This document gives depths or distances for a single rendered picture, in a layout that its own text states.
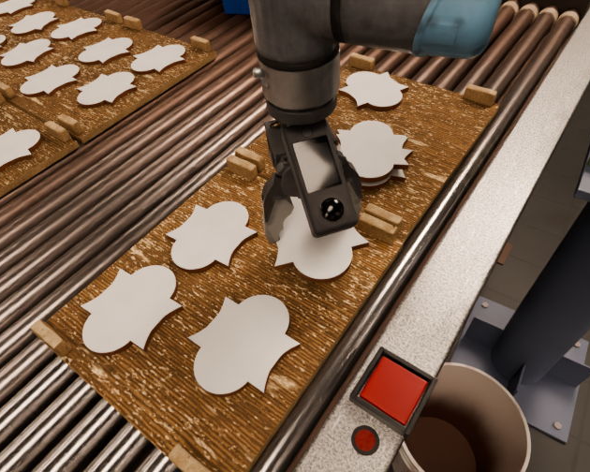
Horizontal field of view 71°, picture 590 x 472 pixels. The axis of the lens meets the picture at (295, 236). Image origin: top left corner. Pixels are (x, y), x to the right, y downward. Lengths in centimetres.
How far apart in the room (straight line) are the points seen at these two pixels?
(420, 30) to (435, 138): 52
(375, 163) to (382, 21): 40
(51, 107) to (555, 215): 192
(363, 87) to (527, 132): 33
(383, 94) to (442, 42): 60
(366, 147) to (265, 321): 35
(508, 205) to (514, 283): 110
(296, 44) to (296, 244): 26
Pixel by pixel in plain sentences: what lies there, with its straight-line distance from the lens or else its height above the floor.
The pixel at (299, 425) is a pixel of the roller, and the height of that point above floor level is 92.
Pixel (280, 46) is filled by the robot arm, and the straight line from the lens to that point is 37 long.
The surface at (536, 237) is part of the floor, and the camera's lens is 204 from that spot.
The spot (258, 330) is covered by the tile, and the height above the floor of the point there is 95.
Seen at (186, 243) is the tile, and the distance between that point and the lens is 66.
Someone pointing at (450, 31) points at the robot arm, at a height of 130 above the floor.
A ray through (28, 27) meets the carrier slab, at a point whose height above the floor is 95.
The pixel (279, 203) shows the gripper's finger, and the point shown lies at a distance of 49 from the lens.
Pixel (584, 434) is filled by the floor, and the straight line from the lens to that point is 167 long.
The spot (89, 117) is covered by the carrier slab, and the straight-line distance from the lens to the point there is 104.
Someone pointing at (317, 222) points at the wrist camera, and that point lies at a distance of 40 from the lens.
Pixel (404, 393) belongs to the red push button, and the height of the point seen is 93.
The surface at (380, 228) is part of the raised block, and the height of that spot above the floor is 96.
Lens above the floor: 143
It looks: 50 degrees down
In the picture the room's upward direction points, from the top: 7 degrees counter-clockwise
